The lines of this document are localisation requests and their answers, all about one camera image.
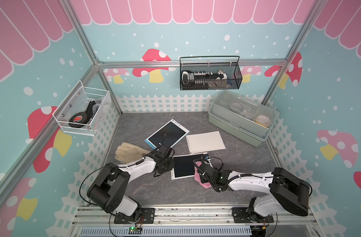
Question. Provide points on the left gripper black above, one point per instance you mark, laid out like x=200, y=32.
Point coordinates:
x=170, y=161

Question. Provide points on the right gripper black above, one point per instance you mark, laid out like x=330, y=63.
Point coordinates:
x=202, y=180

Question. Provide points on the white drawing tablet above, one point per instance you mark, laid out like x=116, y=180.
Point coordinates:
x=184, y=166
x=200, y=143

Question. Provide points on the blue framed drawing tablet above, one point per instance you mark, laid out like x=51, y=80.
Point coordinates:
x=169, y=135

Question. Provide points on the white drawing tablet front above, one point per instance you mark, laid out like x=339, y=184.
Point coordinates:
x=200, y=143

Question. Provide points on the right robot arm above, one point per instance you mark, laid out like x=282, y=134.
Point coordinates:
x=284, y=191

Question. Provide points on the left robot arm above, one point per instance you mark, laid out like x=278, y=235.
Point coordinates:
x=108, y=189

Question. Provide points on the beige work glove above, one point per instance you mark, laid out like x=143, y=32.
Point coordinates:
x=127, y=153

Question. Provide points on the green translucent storage box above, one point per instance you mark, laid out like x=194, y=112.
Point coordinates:
x=245, y=119

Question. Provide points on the black tape roll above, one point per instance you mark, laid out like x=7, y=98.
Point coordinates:
x=79, y=120

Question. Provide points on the black wire mesh basket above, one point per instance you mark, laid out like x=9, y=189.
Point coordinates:
x=210, y=73

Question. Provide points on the clear acrylic wall bin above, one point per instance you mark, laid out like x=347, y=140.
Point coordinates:
x=95, y=102

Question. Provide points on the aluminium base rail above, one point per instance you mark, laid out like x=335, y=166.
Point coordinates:
x=194, y=220

